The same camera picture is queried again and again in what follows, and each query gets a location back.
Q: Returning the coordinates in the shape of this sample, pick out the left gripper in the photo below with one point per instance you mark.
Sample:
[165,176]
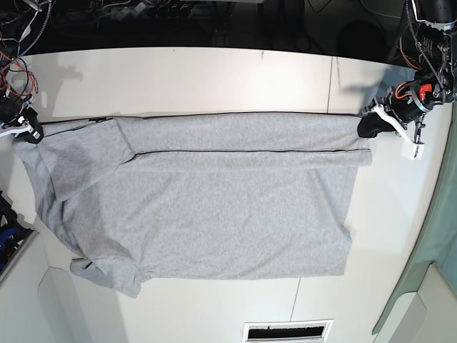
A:
[409,101]

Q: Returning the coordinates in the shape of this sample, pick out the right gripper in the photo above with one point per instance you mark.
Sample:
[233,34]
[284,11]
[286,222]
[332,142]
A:
[15,111]

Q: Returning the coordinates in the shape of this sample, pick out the grey t-shirt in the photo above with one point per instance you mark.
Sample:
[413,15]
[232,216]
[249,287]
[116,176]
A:
[216,196]

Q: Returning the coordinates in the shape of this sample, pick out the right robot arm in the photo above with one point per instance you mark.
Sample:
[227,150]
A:
[22,24]

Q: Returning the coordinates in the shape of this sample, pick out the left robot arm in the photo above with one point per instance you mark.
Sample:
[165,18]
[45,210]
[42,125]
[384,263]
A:
[426,42]

